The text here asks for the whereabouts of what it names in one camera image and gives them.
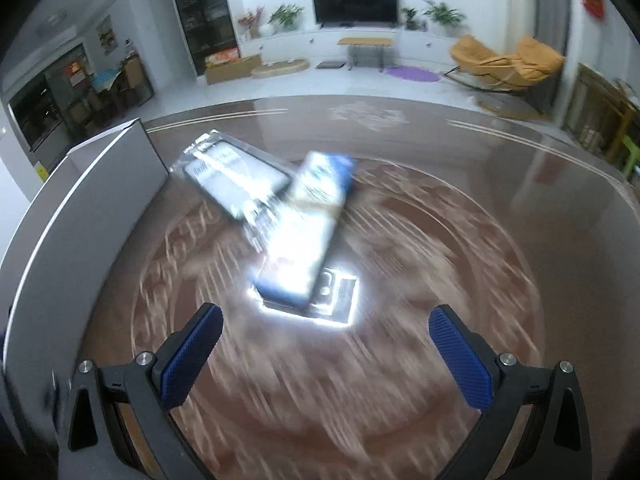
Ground wooden bench with black legs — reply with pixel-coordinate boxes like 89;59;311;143
337;37;393;72

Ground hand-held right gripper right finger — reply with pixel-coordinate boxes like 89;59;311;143
428;304;593;480

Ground wooden chair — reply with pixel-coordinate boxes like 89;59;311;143
562;62;640;161

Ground orange lounge chair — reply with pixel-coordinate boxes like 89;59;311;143
444;35;566;116

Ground dining table with chairs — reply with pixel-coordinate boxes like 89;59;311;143
90;55;153;111

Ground large leafy potted plant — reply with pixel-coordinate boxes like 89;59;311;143
422;0;466;28

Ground red flowers in vase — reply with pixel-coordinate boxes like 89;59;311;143
237;6;265;37

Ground cardboard box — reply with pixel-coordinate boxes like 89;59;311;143
204;49;263;85

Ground grey and white curtain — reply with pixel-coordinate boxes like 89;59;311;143
500;0;571;56

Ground purple round floor mat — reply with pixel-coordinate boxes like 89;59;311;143
385;65;441;82

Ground clear packet with black frame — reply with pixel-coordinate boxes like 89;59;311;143
180;132;293;223

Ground beige round floor cushion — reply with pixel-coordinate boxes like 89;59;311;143
251;59;311;79

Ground dark glass display cabinet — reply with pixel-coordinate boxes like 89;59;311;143
166;0;240;78

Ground white television cabinet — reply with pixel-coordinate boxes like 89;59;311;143
247;25;466;63

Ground framed wall picture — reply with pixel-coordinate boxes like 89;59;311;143
97;15;117;56

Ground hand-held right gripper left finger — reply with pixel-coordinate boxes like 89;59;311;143
67;302;224;480

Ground blue and white box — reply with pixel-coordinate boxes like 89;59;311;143
253;150;358;308

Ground black television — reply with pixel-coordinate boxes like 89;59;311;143
311;0;399;28

